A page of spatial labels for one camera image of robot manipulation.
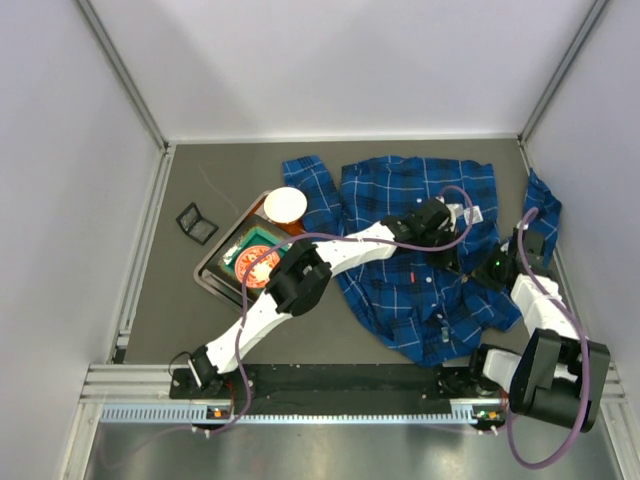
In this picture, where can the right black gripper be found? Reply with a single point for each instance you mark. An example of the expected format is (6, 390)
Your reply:
(482, 273)

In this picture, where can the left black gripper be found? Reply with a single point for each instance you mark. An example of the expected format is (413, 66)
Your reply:
(447, 245)

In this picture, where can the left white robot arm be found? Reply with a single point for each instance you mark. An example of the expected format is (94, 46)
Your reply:
(299, 280)

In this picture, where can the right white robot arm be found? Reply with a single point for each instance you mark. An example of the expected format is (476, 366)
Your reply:
(545, 381)

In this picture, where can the orange cup white lid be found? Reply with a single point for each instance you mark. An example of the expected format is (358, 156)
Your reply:
(285, 207)

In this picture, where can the green square dish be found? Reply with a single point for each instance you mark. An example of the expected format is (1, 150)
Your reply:
(255, 235)

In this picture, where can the red patterned round plate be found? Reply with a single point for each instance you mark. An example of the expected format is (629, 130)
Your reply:
(255, 265)

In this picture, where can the metal tray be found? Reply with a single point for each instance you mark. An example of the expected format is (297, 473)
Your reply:
(216, 272)

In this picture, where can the small black open case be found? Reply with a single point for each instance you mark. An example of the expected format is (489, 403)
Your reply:
(193, 224)

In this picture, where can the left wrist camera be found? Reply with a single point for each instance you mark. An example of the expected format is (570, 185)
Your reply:
(458, 213)

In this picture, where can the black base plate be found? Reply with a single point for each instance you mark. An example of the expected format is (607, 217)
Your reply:
(269, 380)

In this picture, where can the grey slotted cable duct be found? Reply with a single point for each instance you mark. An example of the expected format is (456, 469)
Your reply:
(205, 415)

